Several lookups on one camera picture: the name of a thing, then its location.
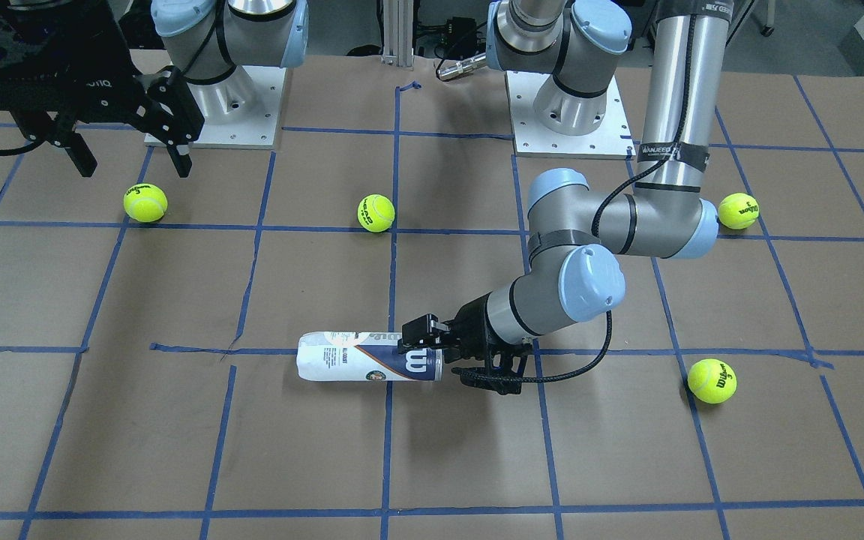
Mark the silver metal cylinder tool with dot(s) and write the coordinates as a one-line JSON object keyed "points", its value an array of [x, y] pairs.
{"points": [[462, 67]]}

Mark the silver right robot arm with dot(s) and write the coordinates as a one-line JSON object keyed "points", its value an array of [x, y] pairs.
{"points": [[207, 40]]}

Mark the tennis ball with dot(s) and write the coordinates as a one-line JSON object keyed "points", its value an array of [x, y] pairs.
{"points": [[145, 203], [712, 381], [738, 211], [375, 213]]}

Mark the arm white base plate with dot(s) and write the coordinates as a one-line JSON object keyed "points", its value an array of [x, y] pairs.
{"points": [[529, 120], [244, 110]]}

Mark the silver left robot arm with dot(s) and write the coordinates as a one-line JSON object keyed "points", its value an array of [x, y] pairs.
{"points": [[576, 234]]}

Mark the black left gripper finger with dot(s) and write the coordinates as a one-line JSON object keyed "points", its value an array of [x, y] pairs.
{"points": [[477, 376], [425, 332]]}

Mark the clear tennis ball can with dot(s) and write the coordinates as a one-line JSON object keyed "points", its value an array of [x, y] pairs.
{"points": [[358, 356]]}

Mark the tennis ball centre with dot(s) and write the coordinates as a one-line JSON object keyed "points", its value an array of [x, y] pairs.
{"points": [[375, 213]]}

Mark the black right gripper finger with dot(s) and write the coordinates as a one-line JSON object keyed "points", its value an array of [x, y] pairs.
{"points": [[169, 113], [65, 137]]}

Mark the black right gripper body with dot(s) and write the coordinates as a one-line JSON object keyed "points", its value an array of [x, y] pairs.
{"points": [[106, 71]]}

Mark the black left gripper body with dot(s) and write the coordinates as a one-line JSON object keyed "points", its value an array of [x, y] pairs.
{"points": [[472, 321]]}

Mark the aluminium frame post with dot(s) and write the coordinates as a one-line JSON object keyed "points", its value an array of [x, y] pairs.
{"points": [[398, 26]]}

